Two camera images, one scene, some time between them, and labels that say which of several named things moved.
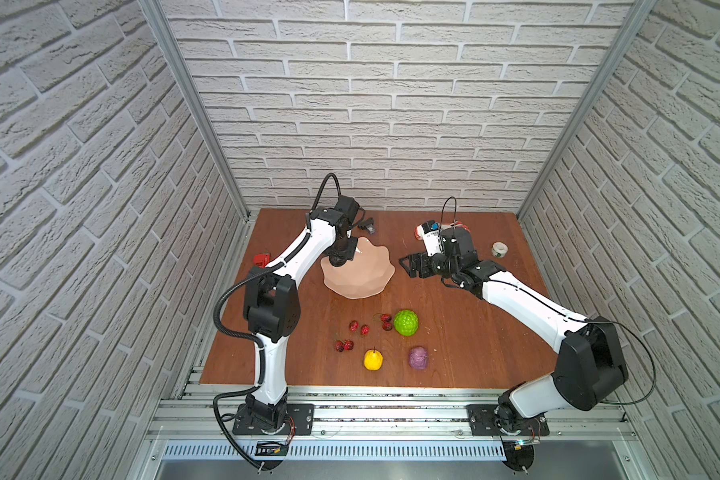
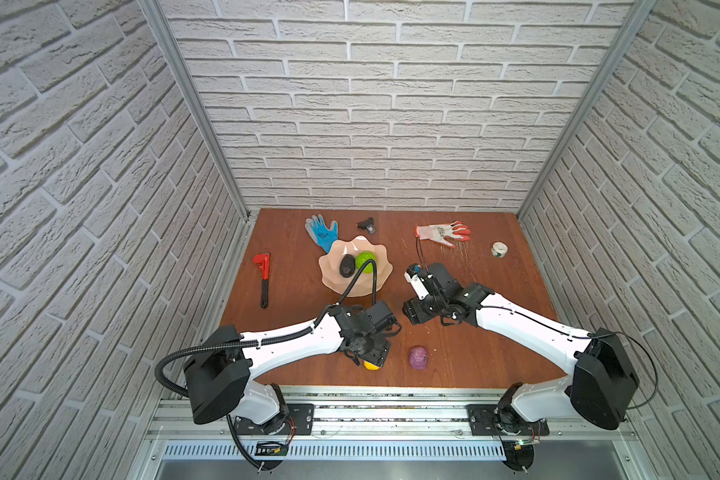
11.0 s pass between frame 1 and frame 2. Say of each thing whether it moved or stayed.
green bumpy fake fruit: moved
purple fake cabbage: stayed
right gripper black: moved
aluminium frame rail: stayed
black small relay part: stayed
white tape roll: stayed
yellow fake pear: stayed
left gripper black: moved
